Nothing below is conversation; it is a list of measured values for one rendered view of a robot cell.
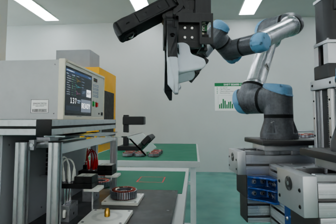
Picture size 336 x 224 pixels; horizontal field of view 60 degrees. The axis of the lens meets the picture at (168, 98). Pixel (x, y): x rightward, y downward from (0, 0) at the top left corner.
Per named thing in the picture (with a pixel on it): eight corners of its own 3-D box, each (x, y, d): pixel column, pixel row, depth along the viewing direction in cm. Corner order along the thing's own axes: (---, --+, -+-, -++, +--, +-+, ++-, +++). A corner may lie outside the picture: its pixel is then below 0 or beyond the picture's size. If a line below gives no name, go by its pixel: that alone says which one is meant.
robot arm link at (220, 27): (235, 32, 118) (223, 18, 114) (218, 53, 118) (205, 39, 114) (224, 30, 125) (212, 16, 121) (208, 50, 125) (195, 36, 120)
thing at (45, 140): (58, 146, 97) (58, 133, 97) (49, 148, 91) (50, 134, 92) (45, 146, 98) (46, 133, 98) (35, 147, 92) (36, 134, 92)
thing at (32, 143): (100, 137, 147) (100, 131, 147) (32, 150, 85) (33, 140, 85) (97, 137, 147) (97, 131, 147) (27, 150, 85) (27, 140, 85)
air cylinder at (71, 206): (77, 215, 105) (78, 199, 106) (69, 222, 98) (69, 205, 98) (64, 214, 106) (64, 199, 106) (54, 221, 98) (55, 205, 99)
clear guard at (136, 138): (156, 148, 112) (156, 132, 113) (146, 155, 88) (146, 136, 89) (74, 147, 115) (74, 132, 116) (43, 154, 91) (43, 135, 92)
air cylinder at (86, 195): (99, 197, 129) (99, 184, 130) (93, 202, 122) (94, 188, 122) (88, 197, 130) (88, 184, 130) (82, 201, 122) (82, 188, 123)
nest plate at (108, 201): (144, 196, 131) (144, 193, 131) (137, 205, 116) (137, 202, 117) (111, 195, 133) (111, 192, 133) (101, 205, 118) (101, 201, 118)
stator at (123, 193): (139, 194, 129) (139, 185, 130) (133, 201, 118) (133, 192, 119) (115, 193, 131) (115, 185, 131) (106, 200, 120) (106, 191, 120)
